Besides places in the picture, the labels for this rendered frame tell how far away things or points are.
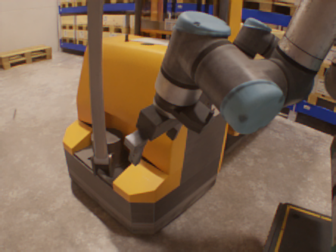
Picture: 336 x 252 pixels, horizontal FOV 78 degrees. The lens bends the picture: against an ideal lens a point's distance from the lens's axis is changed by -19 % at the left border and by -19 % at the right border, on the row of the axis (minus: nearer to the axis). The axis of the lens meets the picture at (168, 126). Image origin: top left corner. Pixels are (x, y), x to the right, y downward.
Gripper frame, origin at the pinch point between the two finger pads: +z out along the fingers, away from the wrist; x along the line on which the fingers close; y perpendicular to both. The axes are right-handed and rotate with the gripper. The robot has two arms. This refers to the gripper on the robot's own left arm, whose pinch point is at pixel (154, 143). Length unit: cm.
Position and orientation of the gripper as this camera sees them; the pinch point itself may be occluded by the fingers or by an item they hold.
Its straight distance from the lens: 62.1
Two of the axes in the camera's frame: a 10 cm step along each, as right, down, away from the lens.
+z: -2.8, 6.4, 7.1
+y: -7.0, -6.4, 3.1
